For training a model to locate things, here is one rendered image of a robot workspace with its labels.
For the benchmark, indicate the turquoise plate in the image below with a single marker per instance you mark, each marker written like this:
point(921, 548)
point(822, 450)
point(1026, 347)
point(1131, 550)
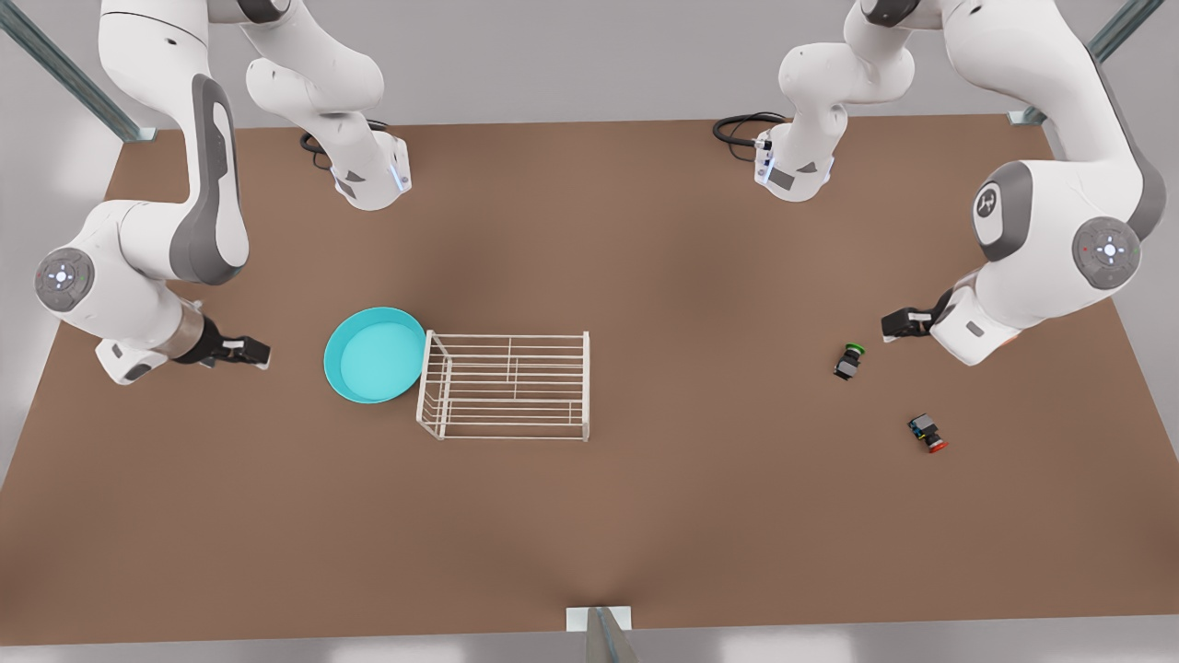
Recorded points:
point(375, 354)

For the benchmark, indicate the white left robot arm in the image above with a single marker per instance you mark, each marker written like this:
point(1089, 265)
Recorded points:
point(1050, 230)

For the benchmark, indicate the red button switch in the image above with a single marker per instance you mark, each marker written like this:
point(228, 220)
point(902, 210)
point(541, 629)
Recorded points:
point(927, 432)

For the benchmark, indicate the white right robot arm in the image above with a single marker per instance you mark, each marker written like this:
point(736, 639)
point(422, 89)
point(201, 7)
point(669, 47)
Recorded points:
point(138, 249)

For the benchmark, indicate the green button switch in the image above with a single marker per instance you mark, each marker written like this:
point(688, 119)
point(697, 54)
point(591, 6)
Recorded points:
point(849, 361)

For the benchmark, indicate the silver frame post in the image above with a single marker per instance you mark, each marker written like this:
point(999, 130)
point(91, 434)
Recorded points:
point(69, 69)
point(603, 631)
point(1101, 46)

